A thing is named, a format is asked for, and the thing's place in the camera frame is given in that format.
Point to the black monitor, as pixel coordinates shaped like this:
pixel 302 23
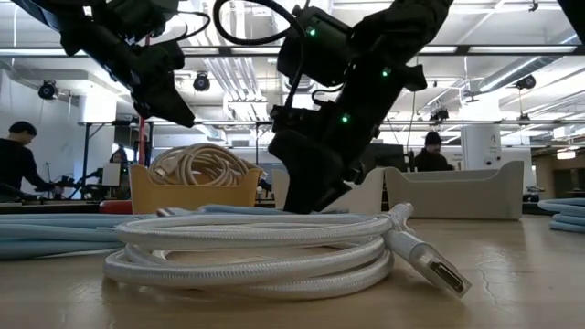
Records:
pixel 388 157

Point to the black ceiling spotlight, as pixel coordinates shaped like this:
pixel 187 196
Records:
pixel 201 82
pixel 48 89
pixel 439 114
pixel 525 82

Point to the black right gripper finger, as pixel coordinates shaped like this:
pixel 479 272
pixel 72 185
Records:
pixel 306 178
pixel 354 176

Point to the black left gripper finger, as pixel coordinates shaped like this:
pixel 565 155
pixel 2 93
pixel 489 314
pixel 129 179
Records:
pixel 164 105

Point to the person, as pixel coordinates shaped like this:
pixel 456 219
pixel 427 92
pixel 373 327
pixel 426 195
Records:
pixel 120 156
pixel 18 164
pixel 432 160

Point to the black aluminium table frame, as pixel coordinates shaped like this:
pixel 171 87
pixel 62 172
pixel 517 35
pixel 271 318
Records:
pixel 45 208

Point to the orange plastic bin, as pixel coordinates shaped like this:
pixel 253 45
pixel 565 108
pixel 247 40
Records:
pixel 192 196

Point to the gray plastic bin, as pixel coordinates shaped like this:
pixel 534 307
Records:
pixel 457 194

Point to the white column device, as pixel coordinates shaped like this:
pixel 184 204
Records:
pixel 480 146

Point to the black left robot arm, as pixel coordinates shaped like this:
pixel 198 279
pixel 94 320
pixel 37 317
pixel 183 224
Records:
pixel 91 27

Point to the white plastic bin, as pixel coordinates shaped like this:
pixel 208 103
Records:
pixel 365 196

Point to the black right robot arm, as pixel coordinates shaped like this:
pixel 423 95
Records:
pixel 397 36

